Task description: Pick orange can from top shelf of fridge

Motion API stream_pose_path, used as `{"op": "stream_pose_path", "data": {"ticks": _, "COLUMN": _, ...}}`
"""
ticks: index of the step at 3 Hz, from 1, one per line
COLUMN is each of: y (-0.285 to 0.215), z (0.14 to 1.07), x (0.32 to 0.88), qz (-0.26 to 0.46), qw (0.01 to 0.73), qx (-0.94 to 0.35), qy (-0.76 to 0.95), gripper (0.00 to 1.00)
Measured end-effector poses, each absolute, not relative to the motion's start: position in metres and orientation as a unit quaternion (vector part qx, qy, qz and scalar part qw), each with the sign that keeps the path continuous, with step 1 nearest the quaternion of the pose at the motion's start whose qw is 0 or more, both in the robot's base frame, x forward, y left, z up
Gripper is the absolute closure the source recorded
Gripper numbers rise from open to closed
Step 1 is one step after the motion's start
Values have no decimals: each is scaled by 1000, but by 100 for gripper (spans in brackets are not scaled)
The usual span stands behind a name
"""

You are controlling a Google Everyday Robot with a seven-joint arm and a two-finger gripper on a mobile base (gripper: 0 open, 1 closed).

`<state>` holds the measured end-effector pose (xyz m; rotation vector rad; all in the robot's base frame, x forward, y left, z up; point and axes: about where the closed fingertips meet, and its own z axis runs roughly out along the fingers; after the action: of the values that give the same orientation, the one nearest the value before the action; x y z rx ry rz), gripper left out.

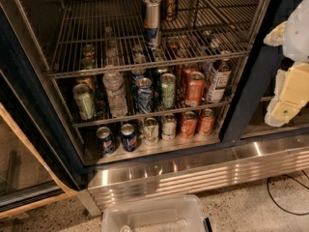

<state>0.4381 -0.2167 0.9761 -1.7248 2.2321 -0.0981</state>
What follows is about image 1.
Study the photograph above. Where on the open glass fridge door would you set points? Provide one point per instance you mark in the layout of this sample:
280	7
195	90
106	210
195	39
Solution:
33	171

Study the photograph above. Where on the clear plastic water bottle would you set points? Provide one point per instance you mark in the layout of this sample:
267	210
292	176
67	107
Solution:
116	94

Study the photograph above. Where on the orange can middle shelf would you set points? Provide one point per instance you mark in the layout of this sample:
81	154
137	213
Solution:
194	89

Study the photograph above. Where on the middle wire fridge shelf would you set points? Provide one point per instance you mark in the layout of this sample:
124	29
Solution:
81	66

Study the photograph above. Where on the wire fridge shelf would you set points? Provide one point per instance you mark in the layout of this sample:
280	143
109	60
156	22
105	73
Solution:
81	66
98	36

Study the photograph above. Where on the gold can behind green can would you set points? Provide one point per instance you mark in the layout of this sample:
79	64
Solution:
89	80

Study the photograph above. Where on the blue pepsi can left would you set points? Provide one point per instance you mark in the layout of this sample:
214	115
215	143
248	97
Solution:
106	140

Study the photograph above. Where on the blue silver can middle shelf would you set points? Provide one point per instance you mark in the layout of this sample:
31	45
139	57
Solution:
144	94

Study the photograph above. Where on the orange can behind middle shelf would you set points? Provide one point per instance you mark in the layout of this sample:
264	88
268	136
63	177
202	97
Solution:
186	71

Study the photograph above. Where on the green can shelf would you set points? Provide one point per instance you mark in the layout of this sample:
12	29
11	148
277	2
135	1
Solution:
168	89
84	99

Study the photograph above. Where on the stainless steel fridge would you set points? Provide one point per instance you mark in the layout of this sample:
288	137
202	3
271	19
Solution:
240	148

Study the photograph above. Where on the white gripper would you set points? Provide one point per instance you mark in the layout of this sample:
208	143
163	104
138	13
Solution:
298	33

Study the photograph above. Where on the blue pepsi can right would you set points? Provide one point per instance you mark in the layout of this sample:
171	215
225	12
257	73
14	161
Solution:
129	138

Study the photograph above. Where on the tall silver blue energy can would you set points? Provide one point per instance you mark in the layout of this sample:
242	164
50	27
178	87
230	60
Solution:
151	22

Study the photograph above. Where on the blue pepsi can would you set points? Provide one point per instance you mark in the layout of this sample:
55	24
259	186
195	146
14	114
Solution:
129	138
106	140

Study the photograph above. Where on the white label glass bottle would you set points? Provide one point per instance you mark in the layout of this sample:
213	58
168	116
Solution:
218	80

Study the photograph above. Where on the white green can bottom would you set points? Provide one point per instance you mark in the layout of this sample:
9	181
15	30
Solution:
169	124

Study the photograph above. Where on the orange brown can top shelf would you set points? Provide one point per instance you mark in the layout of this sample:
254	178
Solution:
169	9

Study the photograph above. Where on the orange can bottom right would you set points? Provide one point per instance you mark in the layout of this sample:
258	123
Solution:
206	121

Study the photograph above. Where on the top wire fridge shelf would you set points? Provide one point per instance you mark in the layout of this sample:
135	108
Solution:
98	36

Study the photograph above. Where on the clear plastic bin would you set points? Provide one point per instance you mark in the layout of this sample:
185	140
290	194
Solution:
181	213

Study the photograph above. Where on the orange can bottom left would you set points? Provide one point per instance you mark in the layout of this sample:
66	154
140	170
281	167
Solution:
188	124

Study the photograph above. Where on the silver green can bottom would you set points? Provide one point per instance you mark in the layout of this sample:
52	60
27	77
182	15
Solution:
150	131

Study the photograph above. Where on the green can left middle shelf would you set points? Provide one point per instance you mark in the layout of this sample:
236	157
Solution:
84	99

